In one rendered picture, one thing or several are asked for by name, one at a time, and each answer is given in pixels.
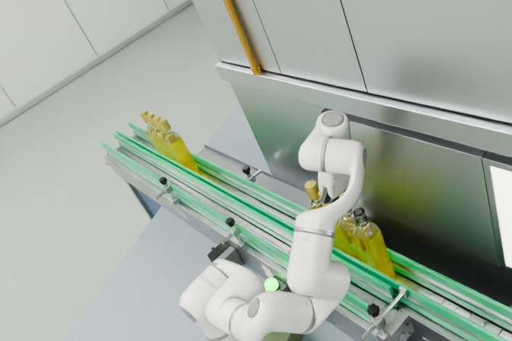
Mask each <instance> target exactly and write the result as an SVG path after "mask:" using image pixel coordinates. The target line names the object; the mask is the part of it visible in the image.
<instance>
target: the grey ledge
mask: <svg viewBox="0 0 512 341"><path fill-rule="evenodd" d="M204 146H205V148H204V149H202V150H201V151H200V152H198V153H197V155H199V156H200V157H202V158H205V159H207V160H208V161H211V162H213V163H214V164H217V165H219V166H220V167H223V168H225V169H226V170H229V171H231V172H233V173H235V174H237V175H239V176H241V177H244V178H246V177H247V175H246V174H245V173H243V171H242V168H243V167H245V166H249V167H250V168H251V170H250V173H251V174H253V175H254V174H255V173H256V172H258V171H259V170H260V168H258V167H255V166H253V165H251V164H248V163H246V162H244V161H241V160H239V159H237V158H235V157H232V156H231V155H228V154H226V153H224V152H222V151H220V150H217V149H215V148H213V147H210V146H208V145H206V144H204ZM255 183H256V184H257V185H259V186H262V187H264V188H266V189H268V190H270V191H272V192H274V193H276V194H278V195H280V196H282V197H284V198H286V199H288V200H290V201H292V202H294V203H297V204H299V205H301V206H303V207H305V208H308V207H309V204H310V203H311V202H312V200H311V199H310V198H309V195H308V193H306V192H304V191H302V190H299V189H297V188H295V187H294V186H290V185H289V184H287V183H284V182H282V181H280V180H278V179H275V178H273V177H272V176H271V174H270V173H268V172H266V171H265V170H263V171H262V172H261V173H260V174H259V175H257V176H256V181H255Z"/></svg>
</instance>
